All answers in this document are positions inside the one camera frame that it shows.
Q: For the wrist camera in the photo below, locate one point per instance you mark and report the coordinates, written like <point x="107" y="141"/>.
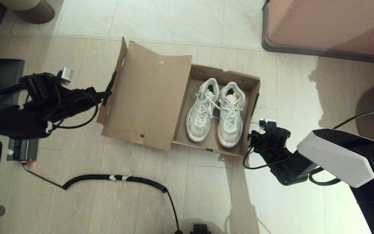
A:
<point x="267" y="124"/>
<point x="66" y="74"/>

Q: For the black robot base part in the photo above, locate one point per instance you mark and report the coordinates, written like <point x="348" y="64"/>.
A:
<point x="200" y="229"/>

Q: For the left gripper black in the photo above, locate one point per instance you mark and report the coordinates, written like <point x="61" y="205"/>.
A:
<point x="76" y="99"/>

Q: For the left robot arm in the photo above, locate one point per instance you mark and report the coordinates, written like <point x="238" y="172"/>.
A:
<point x="18" y="123"/>

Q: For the grey power supply box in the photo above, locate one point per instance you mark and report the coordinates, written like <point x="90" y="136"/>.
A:
<point x="21" y="149"/>

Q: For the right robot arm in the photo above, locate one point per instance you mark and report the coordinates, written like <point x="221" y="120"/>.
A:
<point x="336" y="156"/>

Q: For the white lace-up sneaker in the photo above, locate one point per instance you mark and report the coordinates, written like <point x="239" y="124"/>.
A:
<point x="196" y="130"/>
<point x="229" y="136"/>

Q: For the beige ribbed cylinder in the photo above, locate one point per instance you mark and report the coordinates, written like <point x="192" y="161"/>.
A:
<point x="34" y="11"/>

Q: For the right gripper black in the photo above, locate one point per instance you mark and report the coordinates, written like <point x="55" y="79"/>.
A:
<point x="261" y="143"/>

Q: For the pink upholstered furniture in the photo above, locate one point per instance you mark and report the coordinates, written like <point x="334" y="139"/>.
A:
<point x="330" y="22"/>

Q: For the black square stand base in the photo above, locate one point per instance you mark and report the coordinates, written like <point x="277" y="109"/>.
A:
<point x="2" y="70"/>

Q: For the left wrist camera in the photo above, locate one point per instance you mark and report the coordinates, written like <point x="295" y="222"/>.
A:
<point x="66" y="74"/>

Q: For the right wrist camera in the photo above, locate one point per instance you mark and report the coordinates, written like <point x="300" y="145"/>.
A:
<point x="267" y="124"/>

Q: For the brown cardboard shoe box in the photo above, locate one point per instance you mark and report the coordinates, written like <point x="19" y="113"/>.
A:
<point x="148" y="97"/>

